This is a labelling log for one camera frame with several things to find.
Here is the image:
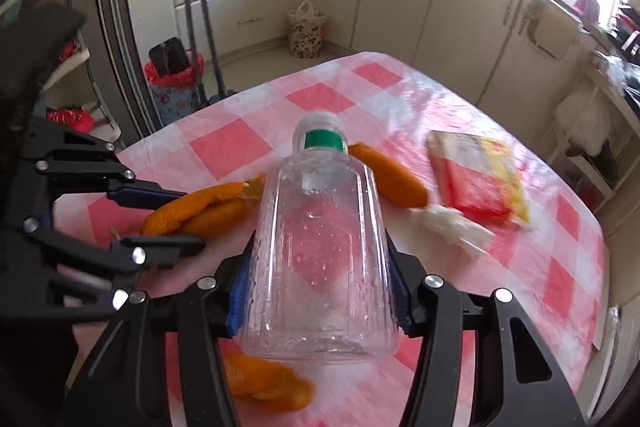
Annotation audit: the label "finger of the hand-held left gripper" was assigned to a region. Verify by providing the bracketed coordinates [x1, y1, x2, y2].
[10, 217, 207, 321]
[20, 117, 187, 211]

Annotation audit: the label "red cloth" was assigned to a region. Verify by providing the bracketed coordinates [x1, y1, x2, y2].
[46, 107, 96, 134]

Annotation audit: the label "floral tote bag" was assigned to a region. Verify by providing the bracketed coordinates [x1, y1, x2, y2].
[287, 1, 328, 58]

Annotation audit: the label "pink checkered tablecloth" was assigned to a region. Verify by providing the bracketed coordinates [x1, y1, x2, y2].
[52, 51, 611, 427]

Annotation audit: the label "large white plastic bag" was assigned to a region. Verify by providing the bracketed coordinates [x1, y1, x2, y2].
[554, 91, 614, 156]

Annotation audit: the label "clear plastic bottle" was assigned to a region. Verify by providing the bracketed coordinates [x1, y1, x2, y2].
[235, 112, 404, 366]

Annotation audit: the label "white over-door bin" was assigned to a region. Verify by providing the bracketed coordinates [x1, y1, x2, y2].
[522, 0, 584, 58]

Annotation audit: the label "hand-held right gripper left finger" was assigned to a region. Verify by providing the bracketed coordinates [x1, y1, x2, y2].
[65, 253, 252, 427]

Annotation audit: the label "white shelf rack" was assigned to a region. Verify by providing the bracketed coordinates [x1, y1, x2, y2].
[0, 0, 127, 150]

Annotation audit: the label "black glossy object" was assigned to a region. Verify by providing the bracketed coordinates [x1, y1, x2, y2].
[149, 38, 191, 76]

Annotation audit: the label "white storage rack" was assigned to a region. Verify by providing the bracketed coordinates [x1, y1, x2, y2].
[549, 57, 640, 219]

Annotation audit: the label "orange peel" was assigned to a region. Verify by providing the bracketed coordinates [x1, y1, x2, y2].
[140, 177, 267, 237]
[175, 199, 252, 239]
[222, 352, 316, 413]
[347, 143, 429, 210]

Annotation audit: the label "grey mop poles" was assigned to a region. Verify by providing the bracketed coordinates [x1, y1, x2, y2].
[180, 0, 237, 102]

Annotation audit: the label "floral bin with red bag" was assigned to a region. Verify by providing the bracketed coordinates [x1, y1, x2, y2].
[145, 52, 206, 126]

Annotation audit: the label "yellow snack packet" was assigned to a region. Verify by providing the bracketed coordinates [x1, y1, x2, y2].
[426, 130, 532, 226]

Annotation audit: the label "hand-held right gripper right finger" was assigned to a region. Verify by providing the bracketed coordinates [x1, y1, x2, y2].
[386, 241, 587, 427]

